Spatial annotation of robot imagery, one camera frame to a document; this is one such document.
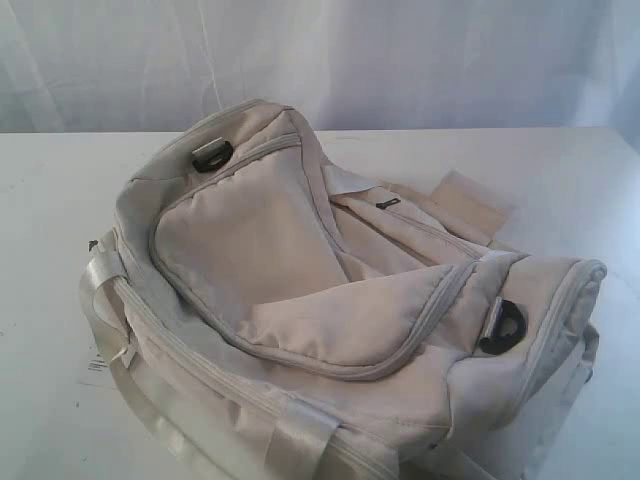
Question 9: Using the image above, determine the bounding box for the beige duffel bag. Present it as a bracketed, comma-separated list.
[80, 100, 606, 479]

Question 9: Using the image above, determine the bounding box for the white paper label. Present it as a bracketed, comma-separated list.
[76, 345, 117, 390]

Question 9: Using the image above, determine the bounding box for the white backdrop curtain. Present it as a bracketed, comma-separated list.
[1, 1, 639, 143]

